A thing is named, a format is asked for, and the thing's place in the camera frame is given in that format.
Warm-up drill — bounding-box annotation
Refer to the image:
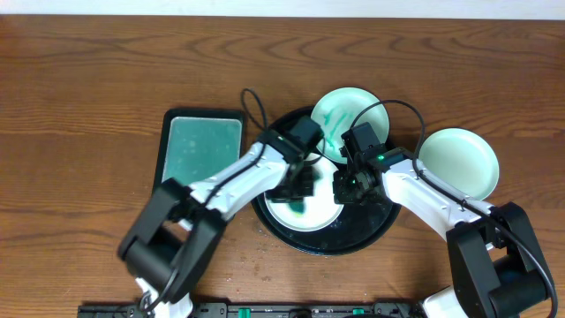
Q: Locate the green scrubbing sponge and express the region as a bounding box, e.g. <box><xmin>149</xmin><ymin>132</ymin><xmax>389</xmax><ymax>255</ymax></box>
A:
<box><xmin>286</xmin><ymin>170</ymin><xmax>320</xmax><ymax>215</ymax></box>

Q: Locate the white plate with smears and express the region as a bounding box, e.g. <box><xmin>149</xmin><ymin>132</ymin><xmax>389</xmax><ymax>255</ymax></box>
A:
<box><xmin>265</xmin><ymin>157</ymin><xmax>343</xmax><ymax>232</ymax></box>

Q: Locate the mint plate with three smears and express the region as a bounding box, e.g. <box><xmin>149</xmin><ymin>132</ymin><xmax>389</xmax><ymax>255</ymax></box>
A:
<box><xmin>311</xmin><ymin>87</ymin><xmax>389</xmax><ymax>164</ymax></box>

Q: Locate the mint plate with one smear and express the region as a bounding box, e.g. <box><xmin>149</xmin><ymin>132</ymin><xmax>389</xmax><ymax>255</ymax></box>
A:
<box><xmin>418</xmin><ymin>128</ymin><xmax>500</xmax><ymax>200</ymax></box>

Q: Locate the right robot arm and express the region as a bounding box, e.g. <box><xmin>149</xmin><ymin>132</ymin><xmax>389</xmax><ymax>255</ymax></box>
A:
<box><xmin>334</xmin><ymin>148</ymin><xmax>558</xmax><ymax>318</ymax></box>

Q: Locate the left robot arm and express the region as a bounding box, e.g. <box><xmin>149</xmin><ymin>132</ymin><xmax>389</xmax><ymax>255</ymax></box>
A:
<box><xmin>117</xmin><ymin>128</ymin><xmax>323</xmax><ymax>317</ymax></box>

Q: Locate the black rectangular water tray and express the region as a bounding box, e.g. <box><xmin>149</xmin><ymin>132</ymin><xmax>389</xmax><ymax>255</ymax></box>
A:
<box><xmin>153</xmin><ymin>107</ymin><xmax>245</xmax><ymax>188</ymax></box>

